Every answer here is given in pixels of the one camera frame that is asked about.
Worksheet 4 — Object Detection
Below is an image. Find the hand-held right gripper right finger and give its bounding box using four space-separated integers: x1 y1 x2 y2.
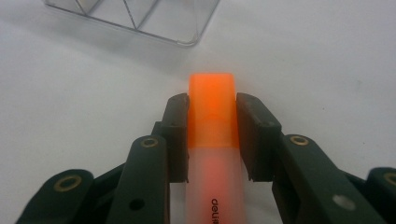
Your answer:
235 91 388 224

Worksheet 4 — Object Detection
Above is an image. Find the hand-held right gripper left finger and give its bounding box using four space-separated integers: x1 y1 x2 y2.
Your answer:
106 91 191 224

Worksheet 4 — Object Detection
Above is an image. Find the orange highlighter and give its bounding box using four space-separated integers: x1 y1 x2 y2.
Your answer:
185 72 248 224

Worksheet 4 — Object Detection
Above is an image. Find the clear plastic organizer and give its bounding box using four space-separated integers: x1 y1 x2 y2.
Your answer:
42 0 221 49

